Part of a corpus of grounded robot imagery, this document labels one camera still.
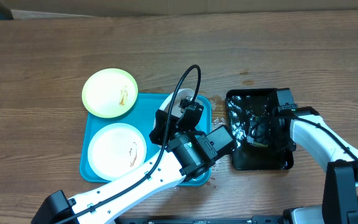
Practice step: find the blue plastic tray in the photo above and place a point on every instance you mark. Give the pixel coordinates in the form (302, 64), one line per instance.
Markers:
(141, 116)

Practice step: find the green yellow sponge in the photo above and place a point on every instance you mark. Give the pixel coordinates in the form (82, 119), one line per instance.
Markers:
(258, 144)

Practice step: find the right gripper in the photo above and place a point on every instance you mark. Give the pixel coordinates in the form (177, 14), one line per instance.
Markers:
(264, 129)

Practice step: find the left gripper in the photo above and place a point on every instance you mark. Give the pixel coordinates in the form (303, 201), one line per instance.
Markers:
(156, 137)

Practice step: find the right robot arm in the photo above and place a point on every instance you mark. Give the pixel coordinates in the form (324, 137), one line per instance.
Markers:
(340, 163)

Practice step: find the black plastic tray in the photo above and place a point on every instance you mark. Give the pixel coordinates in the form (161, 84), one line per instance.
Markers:
(243, 107)

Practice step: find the white plate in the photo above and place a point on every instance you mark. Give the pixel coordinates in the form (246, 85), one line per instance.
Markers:
(115, 150)
(182, 93)

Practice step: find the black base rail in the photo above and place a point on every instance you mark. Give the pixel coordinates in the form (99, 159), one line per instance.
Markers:
(257, 219)

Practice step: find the yellow-green plate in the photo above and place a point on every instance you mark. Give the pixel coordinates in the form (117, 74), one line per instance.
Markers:
(109, 93)

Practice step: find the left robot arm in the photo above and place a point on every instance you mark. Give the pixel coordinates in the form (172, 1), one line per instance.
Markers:
(185, 154)

